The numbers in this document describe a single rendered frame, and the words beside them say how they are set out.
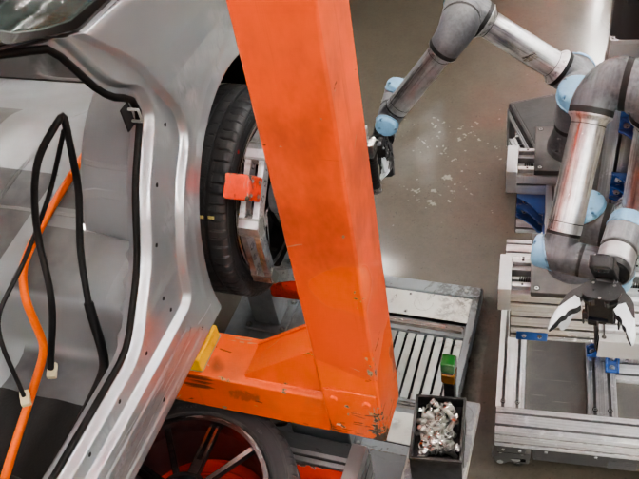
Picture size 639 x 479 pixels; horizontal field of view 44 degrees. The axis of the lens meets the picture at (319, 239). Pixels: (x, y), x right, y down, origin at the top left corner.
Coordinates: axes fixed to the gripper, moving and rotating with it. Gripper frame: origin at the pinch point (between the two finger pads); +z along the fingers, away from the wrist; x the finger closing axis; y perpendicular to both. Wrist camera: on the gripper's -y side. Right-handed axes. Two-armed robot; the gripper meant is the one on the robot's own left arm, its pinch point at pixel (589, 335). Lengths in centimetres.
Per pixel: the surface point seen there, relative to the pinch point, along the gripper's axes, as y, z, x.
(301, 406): 51, 1, 79
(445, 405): 61, -17, 45
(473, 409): 74, -25, 42
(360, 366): 30, -2, 56
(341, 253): -10, -3, 51
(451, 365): 52, -24, 44
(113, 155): -16, -20, 127
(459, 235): 113, -134, 90
